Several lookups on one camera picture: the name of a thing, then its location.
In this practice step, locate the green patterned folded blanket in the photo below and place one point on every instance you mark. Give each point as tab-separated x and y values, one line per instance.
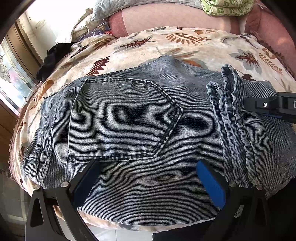
227	7

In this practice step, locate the black cloth on bed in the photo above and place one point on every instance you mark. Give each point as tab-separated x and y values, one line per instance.
54	55

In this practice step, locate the grey quilted pillow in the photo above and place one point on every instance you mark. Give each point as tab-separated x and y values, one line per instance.
105	8

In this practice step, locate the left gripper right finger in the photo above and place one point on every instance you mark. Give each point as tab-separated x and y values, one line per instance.
242	214

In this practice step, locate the white pillow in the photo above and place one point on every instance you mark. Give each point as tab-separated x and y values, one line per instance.
84	25

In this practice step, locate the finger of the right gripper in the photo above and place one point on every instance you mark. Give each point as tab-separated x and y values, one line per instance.
291	118
265	106

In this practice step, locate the leaf pattern bed cover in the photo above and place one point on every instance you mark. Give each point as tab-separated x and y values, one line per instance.
207	48

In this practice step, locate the pink red sofa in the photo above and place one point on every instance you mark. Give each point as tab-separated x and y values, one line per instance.
260	22

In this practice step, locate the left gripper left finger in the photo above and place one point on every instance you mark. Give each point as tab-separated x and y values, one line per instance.
42	222

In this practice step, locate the blue denim pants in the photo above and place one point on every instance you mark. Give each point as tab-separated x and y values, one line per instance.
147	127

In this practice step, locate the wooden stained glass door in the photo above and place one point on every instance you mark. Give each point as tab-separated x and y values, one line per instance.
19	64

